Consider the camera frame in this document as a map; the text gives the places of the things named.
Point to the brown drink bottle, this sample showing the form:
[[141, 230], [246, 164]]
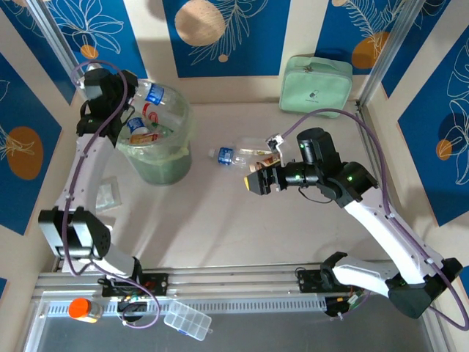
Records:
[[269, 160]]

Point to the red-capped clear bottle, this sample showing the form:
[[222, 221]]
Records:
[[148, 109]]

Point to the blue-capped blue-label clear bottle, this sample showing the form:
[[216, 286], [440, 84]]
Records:
[[154, 94]]

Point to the red-gold label clear bottle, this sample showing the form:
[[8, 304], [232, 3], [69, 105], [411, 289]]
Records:
[[144, 138]]

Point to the clear bottle white cap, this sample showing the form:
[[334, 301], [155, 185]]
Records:
[[253, 143]]

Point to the white-capped blue-label clear bottle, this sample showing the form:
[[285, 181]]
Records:
[[225, 154]]

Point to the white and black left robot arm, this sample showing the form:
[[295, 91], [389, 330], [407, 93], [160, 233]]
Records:
[[82, 165]]

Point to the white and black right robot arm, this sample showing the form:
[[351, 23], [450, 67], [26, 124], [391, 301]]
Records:
[[384, 231]]

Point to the translucent bin with green liner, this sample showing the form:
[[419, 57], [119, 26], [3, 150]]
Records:
[[165, 165]]

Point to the clear plastic packet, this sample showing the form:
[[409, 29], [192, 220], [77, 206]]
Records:
[[108, 192]]

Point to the mint green zip pouch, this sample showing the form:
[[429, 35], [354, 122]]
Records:
[[315, 84]]

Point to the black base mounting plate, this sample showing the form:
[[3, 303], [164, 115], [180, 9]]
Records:
[[306, 281], [157, 284]]

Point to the grey metal base panel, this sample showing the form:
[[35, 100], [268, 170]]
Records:
[[293, 333]]

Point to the clear plastic compartment box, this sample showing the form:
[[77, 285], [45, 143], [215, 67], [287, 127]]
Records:
[[187, 320]]

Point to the jar with orange cap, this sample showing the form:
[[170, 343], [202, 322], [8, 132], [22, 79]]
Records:
[[78, 308]]

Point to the aluminium frame post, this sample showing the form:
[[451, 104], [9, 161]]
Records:
[[389, 51], [63, 55]]

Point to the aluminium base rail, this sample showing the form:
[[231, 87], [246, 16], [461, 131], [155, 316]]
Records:
[[234, 280]]

